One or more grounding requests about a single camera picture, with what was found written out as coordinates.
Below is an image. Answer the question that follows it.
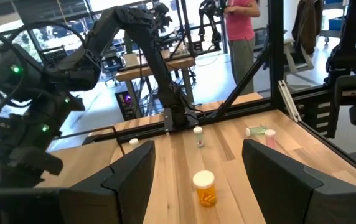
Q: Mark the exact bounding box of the pink pill bottle white cap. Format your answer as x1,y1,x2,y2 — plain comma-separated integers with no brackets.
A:
264,128,277,151

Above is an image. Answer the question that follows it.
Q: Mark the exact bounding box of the white chair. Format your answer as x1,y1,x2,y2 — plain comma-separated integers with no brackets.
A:
283,37,316,83

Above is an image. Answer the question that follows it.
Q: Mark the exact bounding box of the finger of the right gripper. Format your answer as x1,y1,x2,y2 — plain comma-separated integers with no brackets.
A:
8,147,64,175

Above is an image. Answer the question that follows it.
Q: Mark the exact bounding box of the black table frame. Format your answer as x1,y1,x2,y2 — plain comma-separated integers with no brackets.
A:
50,0,356,184

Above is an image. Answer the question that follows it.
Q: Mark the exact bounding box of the silver aluminium bracket strip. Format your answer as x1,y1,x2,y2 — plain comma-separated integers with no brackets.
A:
278,80,302,123

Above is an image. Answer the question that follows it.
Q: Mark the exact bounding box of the person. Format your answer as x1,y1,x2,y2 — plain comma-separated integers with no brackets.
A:
223,0,261,96

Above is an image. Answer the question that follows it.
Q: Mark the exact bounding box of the wide orange pill bottle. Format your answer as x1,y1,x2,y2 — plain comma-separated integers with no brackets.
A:
192,170,218,208

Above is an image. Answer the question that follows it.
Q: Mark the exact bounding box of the brown jacket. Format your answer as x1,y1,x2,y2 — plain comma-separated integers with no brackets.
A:
291,0,324,56

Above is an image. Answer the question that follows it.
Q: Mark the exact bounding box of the thin black cable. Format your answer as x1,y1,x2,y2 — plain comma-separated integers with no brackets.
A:
58,125,126,156

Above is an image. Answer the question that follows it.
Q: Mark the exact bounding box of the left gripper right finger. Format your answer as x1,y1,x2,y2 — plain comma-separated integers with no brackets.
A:
242,139,356,224

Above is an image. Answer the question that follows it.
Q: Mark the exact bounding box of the black computer tower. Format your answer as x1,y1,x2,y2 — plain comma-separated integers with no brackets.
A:
115,90,136,121

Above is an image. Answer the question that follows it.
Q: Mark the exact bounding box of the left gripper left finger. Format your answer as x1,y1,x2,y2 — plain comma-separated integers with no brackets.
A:
58,139,156,224

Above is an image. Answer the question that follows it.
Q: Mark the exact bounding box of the background wooden table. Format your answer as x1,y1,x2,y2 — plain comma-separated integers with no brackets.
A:
115,49,197,119

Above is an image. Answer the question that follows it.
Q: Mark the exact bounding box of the small white box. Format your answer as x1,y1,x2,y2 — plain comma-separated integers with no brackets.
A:
123,52,140,68

